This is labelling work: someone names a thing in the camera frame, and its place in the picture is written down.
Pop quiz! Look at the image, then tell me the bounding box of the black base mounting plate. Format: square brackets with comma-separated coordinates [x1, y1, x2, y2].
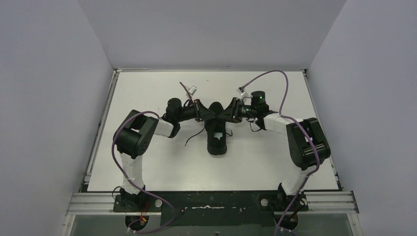
[113, 190, 309, 229]

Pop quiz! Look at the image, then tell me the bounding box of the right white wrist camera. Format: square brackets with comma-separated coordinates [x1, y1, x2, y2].
[237, 87, 251, 98]

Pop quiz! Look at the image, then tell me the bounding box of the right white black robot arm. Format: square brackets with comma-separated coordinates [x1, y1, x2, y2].
[216, 90, 331, 210]

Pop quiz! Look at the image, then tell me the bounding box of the aluminium frame rail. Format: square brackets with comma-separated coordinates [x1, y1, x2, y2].
[61, 191, 363, 236]

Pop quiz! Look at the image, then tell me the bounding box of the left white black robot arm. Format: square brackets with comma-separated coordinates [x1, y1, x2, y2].
[112, 98, 220, 210]

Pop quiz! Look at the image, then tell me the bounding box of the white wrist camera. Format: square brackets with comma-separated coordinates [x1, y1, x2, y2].
[237, 87, 251, 98]
[185, 86, 198, 100]

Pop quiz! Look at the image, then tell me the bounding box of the black sneaker shoe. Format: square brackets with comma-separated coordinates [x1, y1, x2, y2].
[205, 117, 227, 156]

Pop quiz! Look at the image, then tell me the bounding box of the black shoelace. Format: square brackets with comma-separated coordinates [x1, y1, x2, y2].
[184, 127, 233, 146]

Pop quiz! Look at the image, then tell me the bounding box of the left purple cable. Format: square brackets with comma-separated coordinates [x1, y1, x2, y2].
[112, 81, 196, 235]

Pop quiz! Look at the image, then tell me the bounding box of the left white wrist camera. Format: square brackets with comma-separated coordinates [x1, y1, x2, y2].
[185, 86, 198, 100]

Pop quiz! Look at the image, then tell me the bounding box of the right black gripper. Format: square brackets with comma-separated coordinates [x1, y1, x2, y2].
[218, 98, 257, 123]

